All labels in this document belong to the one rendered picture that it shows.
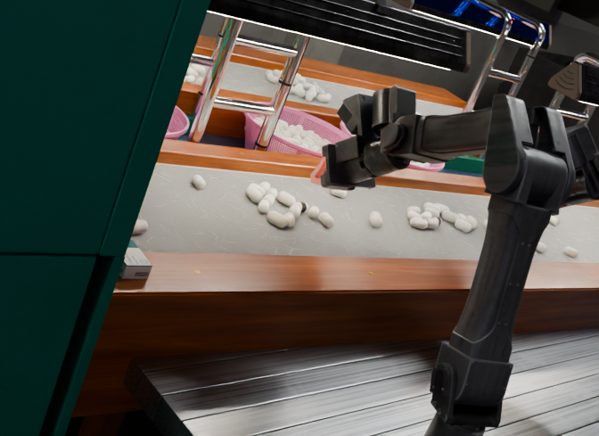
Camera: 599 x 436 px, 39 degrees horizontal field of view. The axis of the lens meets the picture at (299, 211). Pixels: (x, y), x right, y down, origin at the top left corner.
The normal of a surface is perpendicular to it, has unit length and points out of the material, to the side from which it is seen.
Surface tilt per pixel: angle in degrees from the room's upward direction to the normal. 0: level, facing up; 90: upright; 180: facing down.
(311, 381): 0
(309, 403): 0
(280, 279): 0
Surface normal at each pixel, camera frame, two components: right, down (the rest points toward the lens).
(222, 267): 0.36, -0.86
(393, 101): -0.88, -0.18
